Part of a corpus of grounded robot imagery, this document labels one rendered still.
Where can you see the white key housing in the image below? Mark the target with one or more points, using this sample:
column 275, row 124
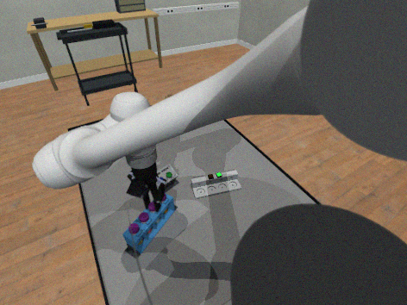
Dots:
column 169, row 174

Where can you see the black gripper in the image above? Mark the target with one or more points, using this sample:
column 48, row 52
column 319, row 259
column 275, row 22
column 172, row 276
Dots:
column 150, row 174

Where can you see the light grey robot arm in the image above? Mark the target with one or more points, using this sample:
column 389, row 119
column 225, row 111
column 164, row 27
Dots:
column 354, row 63

